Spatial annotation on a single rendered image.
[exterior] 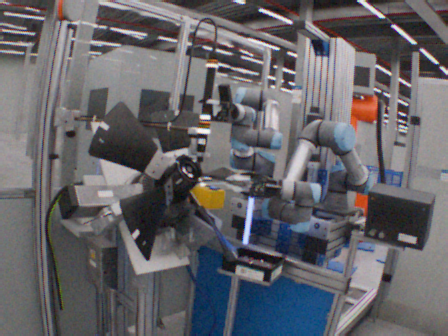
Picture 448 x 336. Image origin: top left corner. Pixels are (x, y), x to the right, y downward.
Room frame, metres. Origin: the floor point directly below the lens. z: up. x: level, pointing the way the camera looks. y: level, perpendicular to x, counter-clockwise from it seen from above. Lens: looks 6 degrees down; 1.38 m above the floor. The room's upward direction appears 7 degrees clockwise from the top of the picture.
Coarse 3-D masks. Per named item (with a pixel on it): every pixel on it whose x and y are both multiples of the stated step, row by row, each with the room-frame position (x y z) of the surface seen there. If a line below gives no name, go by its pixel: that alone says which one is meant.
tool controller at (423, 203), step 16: (368, 192) 1.24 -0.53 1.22; (384, 192) 1.20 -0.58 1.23; (400, 192) 1.19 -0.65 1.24; (416, 192) 1.17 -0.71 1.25; (368, 208) 1.24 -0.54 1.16; (384, 208) 1.19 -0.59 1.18; (400, 208) 1.14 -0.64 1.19; (416, 208) 1.10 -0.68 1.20; (432, 208) 1.11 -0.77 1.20; (368, 224) 1.25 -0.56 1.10; (384, 224) 1.20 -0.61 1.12; (400, 224) 1.15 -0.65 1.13; (416, 224) 1.11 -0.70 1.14; (384, 240) 1.21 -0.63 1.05; (400, 240) 1.16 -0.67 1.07; (416, 240) 1.11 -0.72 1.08
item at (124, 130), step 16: (112, 112) 1.23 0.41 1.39; (128, 112) 1.26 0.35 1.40; (112, 128) 1.22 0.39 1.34; (128, 128) 1.25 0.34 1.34; (144, 128) 1.27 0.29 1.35; (96, 144) 1.19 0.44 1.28; (112, 144) 1.22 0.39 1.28; (128, 144) 1.24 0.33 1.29; (144, 144) 1.27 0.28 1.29; (112, 160) 1.22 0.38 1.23; (128, 160) 1.24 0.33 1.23; (144, 160) 1.27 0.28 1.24
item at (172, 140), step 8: (160, 112) 1.55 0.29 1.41; (168, 112) 1.55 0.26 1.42; (184, 112) 1.56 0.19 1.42; (192, 112) 1.58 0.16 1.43; (152, 120) 1.52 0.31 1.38; (160, 120) 1.52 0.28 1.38; (168, 120) 1.52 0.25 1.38; (176, 120) 1.52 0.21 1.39; (184, 120) 1.52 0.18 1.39; (192, 120) 1.53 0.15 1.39; (200, 120) 1.54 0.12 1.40; (160, 136) 1.46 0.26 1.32; (168, 136) 1.46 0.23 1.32; (176, 136) 1.45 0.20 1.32; (184, 136) 1.45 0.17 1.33; (168, 144) 1.42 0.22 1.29; (176, 144) 1.42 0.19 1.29; (184, 144) 1.41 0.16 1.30
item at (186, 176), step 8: (176, 160) 1.28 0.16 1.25; (184, 160) 1.32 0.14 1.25; (192, 160) 1.33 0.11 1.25; (168, 168) 1.29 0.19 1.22; (176, 168) 1.25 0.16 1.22; (184, 168) 1.29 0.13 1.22; (192, 168) 1.32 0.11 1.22; (200, 168) 1.33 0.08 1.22; (168, 176) 1.28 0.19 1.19; (176, 176) 1.25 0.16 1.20; (184, 176) 1.25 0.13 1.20; (192, 176) 1.28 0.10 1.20; (200, 176) 1.31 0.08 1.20; (160, 184) 1.31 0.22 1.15; (184, 184) 1.26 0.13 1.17; (192, 184) 1.27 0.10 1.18; (176, 192) 1.30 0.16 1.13; (184, 192) 1.30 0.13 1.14; (176, 200) 1.31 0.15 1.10
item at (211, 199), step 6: (198, 186) 1.87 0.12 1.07; (198, 192) 1.83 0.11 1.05; (204, 192) 1.81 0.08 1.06; (210, 192) 1.78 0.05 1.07; (216, 192) 1.80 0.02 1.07; (222, 192) 1.83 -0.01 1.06; (198, 198) 1.83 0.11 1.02; (204, 198) 1.80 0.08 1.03; (210, 198) 1.78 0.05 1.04; (216, 198) 1.81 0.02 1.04; (222, 198) 1.84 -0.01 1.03; (204, 204) 1.80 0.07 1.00; (210, 204) 1.78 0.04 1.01; (216, 204) 1.81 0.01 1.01; (222, 204) 1.84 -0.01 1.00
